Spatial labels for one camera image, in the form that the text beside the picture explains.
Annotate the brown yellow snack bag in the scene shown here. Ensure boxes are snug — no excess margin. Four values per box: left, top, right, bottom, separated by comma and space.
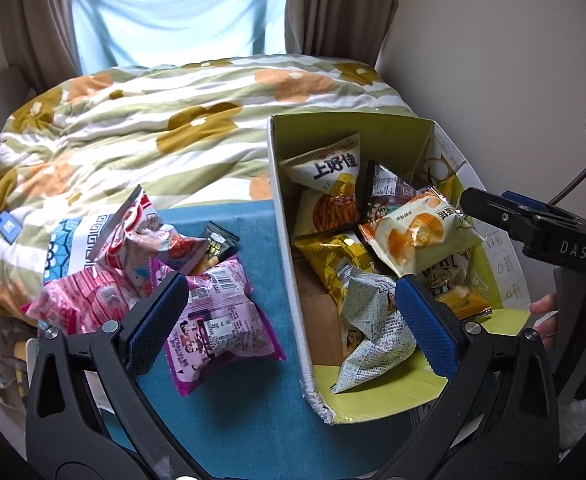
418, 250, 492, 321

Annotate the pink striped snack bag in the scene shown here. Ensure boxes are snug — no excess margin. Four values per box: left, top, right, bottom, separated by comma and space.
21, 266, 140, 335

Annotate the white orange chip bag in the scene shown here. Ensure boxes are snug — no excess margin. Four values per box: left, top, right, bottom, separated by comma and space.
359, 188, 484, 278

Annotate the grey patterned snack bag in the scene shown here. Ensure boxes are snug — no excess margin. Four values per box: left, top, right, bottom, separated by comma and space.
331, 268, 417, 394

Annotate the dark purple snack bag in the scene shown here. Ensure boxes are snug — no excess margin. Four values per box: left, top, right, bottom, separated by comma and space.
361, 160, 418, 223

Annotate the red white snack bag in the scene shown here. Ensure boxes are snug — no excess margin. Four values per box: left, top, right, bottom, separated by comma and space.
88, 185, 209, 297

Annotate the small black snack packet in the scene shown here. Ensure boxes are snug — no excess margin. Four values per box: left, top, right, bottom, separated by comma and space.
189, 221, 240, 275

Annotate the white yellow fries bag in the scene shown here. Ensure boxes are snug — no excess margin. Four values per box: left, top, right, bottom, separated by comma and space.
280, 132, 361, 238

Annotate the person's right hand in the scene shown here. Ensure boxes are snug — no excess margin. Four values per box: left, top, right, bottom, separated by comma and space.
529, 278, 586, 386

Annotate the teal patterned cloth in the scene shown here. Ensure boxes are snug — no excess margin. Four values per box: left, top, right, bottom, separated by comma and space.
42, 199, 425, 478

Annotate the green cardboard box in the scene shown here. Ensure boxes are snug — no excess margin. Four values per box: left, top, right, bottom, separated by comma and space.
268, 112, 530, 425

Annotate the small blue card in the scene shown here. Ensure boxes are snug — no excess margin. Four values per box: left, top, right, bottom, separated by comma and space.
0, 211, 23, 245

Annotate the floral quilt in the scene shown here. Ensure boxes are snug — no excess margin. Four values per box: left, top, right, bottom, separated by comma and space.
0, 54, 410, 316

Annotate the right brown curtain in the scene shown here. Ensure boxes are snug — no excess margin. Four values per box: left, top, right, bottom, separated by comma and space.
284, 0, 397, 65

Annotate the brown curtain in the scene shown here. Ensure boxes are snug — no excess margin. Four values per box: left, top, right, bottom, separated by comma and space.
284, 0, 397, 65
0, 0, 80, 93

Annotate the left brown curtain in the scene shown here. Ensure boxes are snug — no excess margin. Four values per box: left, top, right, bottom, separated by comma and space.
0, 0, 80, 93

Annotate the light blue window sheet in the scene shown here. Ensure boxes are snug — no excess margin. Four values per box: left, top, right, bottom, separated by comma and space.
71, 0, 285, 74

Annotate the black cable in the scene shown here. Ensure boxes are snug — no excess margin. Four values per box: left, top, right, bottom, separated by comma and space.
546, 152, 586, 206

